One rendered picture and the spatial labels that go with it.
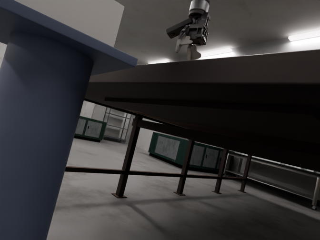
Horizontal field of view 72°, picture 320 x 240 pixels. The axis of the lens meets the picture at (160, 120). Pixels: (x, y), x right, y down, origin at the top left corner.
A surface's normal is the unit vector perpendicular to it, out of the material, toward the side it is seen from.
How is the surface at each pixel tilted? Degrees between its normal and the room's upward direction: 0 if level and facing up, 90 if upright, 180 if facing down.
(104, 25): 90
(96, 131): 90
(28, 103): 90
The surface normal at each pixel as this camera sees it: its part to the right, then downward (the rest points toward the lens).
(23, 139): 0.40, 0.04
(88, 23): 0.59, 0.10
